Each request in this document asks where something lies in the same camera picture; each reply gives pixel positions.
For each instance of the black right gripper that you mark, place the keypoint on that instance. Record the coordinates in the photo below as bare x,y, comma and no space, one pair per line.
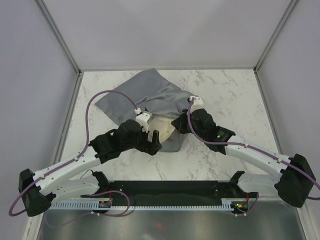
179,123

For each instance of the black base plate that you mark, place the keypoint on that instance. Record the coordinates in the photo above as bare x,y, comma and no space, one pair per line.
179,193

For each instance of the aluminium rail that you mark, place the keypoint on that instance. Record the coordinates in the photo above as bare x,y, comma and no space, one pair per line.
67,121
268,112

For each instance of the white slotted cable duct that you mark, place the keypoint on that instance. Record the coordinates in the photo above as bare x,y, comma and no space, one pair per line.
99,205

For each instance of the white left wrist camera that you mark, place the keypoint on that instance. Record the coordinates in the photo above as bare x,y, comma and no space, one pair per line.
144,119

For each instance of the aluminium right side rail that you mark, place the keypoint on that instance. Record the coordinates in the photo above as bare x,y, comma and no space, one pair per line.
268,112

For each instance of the aluminium corner post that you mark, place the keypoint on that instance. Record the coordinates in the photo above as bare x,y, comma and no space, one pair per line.
57,34
275,34

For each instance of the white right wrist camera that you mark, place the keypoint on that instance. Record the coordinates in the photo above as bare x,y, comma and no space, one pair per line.
196,103

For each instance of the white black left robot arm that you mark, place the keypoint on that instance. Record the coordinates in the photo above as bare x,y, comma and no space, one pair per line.
39,190

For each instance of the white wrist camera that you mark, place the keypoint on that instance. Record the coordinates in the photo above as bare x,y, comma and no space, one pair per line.
196,103
144,119

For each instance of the beige pillow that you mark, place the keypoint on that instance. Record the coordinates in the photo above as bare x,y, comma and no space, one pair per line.
163,125

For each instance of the aluminium left side rail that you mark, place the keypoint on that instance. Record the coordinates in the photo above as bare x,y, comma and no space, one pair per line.
67,121

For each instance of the metal front panel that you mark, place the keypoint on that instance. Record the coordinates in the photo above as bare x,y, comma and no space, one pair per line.
269,220

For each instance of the aluminium left corner post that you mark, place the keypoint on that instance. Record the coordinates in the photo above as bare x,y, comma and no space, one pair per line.
57,34

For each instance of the grey pillowcase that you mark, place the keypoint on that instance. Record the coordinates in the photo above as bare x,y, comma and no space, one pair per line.
151,92

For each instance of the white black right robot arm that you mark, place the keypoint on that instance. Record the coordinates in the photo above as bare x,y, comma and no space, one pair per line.
288,177

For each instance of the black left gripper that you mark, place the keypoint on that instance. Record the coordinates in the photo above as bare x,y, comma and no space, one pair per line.
152,147

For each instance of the aluminium right corner post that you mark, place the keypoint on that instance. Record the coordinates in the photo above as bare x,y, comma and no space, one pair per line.
275,34

